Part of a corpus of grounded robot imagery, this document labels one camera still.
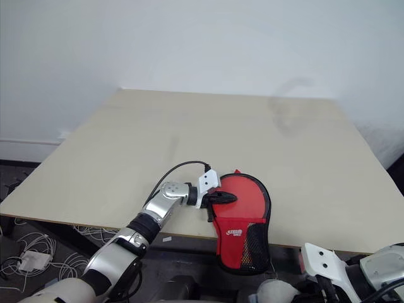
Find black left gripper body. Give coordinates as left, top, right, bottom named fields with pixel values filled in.
left=203, top=191, right=217, bottom=223

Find red and black paddle case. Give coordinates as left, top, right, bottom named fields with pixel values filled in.
left=211, top=169, right=272, bottom=275

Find dark grey rounded shape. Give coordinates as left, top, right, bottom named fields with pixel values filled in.
left=157, top=277, right=198, bottom=303
left=256, top=279, right=299, bottom=303

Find white floor adapter box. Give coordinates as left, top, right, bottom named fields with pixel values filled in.
left=19, top=250, right=51, bottom=272

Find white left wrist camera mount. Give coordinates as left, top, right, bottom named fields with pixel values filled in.
left=195, top=169, right=222, bottom=210

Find black metal table frame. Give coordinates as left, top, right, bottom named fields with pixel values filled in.
left=0, top=214, right=304, bottom=276

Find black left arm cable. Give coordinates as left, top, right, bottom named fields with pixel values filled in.
left=146, top=161, right=211, bottom=209

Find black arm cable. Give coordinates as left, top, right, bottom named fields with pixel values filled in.
left=146, top=161, right=211, bottom=209
left=315, top=273, right=404, bottom=303

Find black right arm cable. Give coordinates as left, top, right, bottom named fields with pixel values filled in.
left=315, top=273, right=404, bottom=303

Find white tangled floor cables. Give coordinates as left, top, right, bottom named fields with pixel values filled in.
left=0, top=217, right=121, bottom=291

